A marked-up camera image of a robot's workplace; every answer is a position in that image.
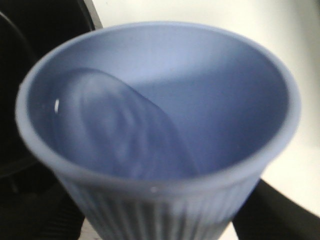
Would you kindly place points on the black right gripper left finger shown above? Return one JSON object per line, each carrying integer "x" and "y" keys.
{"x": 37, "y": 209}

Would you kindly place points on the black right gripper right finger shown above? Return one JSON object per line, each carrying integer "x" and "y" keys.
{"x": 269, "y": 215}

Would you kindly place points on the light blue ribbed cup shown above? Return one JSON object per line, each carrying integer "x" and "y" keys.
{"x": 168, "y": 127}

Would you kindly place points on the dark blue cooking pot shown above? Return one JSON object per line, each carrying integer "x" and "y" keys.
{"x": 39, "y": 51}

